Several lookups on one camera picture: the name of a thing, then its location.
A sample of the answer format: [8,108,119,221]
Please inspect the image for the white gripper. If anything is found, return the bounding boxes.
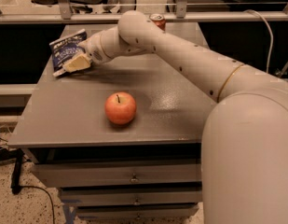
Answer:
[62,35,111,73]

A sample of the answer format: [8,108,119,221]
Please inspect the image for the blue chip bag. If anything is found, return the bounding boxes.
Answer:
[49,29,87,77]

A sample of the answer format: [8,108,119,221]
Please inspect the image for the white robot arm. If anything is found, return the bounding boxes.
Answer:
[64,11,288,224]

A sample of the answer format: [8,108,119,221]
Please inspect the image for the red coke can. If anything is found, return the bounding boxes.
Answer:
[149,13,166,30]

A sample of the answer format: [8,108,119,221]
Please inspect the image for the grey metal railing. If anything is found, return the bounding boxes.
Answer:
[0,0,288,24]

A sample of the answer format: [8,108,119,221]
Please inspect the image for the red apple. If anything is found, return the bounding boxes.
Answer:
[104,92,137,125]

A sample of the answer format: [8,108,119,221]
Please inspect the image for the top grey drawer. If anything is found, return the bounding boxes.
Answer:
[32,160,201,188]

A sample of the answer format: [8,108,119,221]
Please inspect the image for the grey drawer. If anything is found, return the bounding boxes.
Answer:
[32,160,201,188]
[60,186,202,206]
[76,203,199,220]

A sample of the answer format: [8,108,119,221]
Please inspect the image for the middle grey drawer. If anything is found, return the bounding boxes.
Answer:
[60,186,202,206]

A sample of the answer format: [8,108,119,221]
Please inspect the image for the bottom grey drawer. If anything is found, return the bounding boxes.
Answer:
[76,203,199,220]

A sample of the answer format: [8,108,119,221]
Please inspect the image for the black floor cable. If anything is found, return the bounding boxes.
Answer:
[0,124,56,224]

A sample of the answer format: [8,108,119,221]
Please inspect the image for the white cable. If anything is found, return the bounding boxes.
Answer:
[244,9,274,75]

